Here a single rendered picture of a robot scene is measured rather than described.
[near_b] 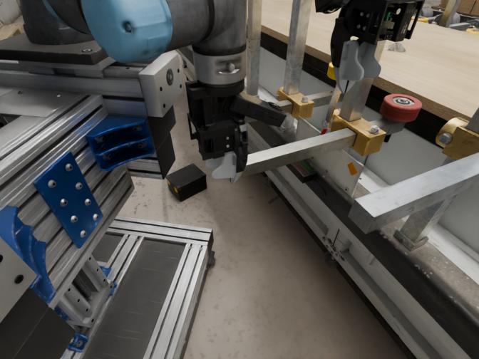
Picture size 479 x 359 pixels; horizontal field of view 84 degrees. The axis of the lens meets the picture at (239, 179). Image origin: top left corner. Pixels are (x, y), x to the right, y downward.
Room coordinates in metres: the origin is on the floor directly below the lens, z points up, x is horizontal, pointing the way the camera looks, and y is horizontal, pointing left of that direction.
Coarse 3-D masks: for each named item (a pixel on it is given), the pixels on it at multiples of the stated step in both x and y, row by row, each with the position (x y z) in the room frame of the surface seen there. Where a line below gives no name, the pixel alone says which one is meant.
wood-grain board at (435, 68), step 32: (288, 0) 2.08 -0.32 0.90; (288, 32) 1.24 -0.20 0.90; (320, 32) 1.24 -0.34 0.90; (416, 32) 1.24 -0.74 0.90; (448, 32) 1.24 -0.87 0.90; (384, 64) 0.85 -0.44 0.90; (416, 64) 0.85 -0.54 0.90; (448, 64) 0.85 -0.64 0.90; (416, 96) 0.64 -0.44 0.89; (448, 96) 0.62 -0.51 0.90
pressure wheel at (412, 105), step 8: (392, 96) 0.61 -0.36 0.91; (400, 96) 0.61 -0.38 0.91; (408, 96) 0.61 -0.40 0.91; (384, 104) 0.58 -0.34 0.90; (392, 104) 0.57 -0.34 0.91; (400, 104) 0.56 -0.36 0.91; (408, 104) 0.57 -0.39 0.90; (416, 104) 0.56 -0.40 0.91; (384, 112) 0.57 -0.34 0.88; (392, 112) 0.56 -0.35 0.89; (400, 112) 0.55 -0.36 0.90; (408, 112) 0.54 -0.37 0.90; (416, 112) 0.55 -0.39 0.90; (400, 120) 0.55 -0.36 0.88; (408, 120) 0.54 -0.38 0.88
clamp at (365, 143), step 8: (336, 112) 0.60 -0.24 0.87; (336, 120) 0.58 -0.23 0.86; (344, 120) 0.56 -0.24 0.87; (352, 120) 0.56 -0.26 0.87; (360, 120) 0.56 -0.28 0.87; (336, 128) 0.57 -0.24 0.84; (344, 128) 0.55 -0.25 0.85; (352, 128) 0.53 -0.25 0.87; (360, 128) 0.52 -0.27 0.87; (368, 128) 0.52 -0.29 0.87; (360, 136) 0.50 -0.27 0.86; (368, 136) 0.49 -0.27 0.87; (376, 136) 0.49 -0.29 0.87; (384, 136) 0.50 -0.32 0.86; (360, 144) 0.50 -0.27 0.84; (368, 144) 0.48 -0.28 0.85; (376, 144) 0.49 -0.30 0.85; (360, 152) 0.49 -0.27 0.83; (368, 152) 0.49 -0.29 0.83
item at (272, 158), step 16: (384, 128) 0.55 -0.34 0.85; (400, 128) 0.57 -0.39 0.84; (288, 144) 0.47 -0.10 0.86; (304, 144) 0.47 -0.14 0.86; (320, 144) 0.47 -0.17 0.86; (336, 144) 0.49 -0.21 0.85; (352, 144) 0.51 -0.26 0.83; (256, 160) 0.42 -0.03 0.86; (272, 160) 0.43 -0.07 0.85; (288, 160) 0.44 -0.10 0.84
